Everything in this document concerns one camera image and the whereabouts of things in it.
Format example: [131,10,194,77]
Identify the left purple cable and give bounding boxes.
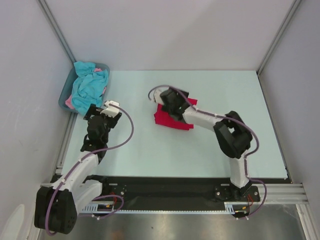
[44,104,135,237]

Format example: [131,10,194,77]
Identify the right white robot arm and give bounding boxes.
[153,87,253,201]

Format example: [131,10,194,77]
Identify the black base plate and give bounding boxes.
[49,176,293,212]

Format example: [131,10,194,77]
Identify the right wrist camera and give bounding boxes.
[153,88,164,105]

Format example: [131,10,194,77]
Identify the cyan t shirt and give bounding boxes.
[71,60,112,117]

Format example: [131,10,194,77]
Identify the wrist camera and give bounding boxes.
[100,100,120,118]
[153,88,164,105]

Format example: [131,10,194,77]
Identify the aluminium frame rail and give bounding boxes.
[34,182,311,205]

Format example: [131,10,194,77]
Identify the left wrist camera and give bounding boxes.
[100,100,120,118]

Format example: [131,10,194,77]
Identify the red t shirt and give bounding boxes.
[154,103,194,131]

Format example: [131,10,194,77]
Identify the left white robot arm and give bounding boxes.
[34,101,122,236]

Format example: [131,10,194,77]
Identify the grey plastic bin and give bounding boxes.
[58,61,110,116]

